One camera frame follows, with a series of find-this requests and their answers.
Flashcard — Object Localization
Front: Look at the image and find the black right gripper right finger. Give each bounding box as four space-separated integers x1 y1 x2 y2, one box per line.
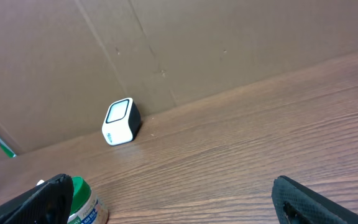
272 175 358 224

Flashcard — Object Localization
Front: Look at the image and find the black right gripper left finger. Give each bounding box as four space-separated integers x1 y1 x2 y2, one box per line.
0 174 74 224

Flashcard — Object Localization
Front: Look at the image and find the green lid jar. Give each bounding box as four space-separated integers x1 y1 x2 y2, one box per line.
67 176 109 224

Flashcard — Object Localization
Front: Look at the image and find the white barcode scanner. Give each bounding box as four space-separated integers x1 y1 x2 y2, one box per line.
101 98 142 146

